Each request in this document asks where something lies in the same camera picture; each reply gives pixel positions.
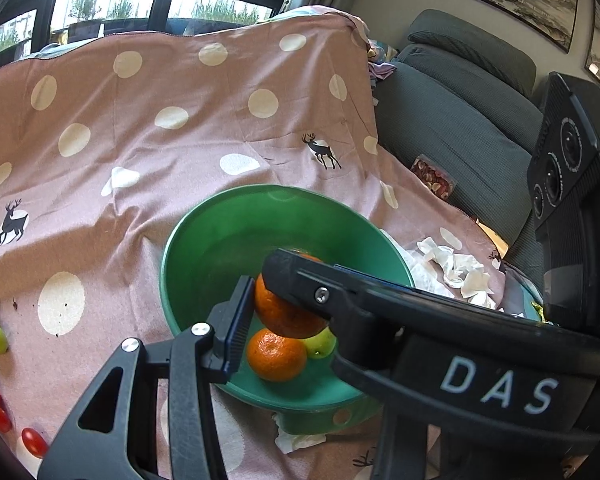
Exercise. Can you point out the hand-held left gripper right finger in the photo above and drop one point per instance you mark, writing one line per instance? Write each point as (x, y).
(405, 442)

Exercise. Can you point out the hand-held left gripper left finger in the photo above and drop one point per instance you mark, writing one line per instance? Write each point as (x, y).
(236, 332)

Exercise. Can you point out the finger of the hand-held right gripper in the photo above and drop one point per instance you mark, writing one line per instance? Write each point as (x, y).
(305, 280)

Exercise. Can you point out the orange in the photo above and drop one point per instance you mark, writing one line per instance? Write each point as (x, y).
(276, 355)
(287, 312)

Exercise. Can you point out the green plastic bowl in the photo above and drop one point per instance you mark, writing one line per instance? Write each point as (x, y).
(280, 230)

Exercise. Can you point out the small green lime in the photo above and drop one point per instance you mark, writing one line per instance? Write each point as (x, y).
(322, 342)

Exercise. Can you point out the crumpled white tissue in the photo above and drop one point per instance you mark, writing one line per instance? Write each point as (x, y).
(295, 441)
(460, 272)

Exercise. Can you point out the clear snack packet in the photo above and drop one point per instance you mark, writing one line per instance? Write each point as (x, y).
(432, 177)

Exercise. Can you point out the pink polka dot deer blanket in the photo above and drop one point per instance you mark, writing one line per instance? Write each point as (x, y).
(130, 160)

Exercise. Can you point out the grey green sofa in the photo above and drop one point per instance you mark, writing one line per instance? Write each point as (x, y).
(455, 135)

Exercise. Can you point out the colourful clothes pile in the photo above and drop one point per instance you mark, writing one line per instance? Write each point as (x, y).
(380, 60)

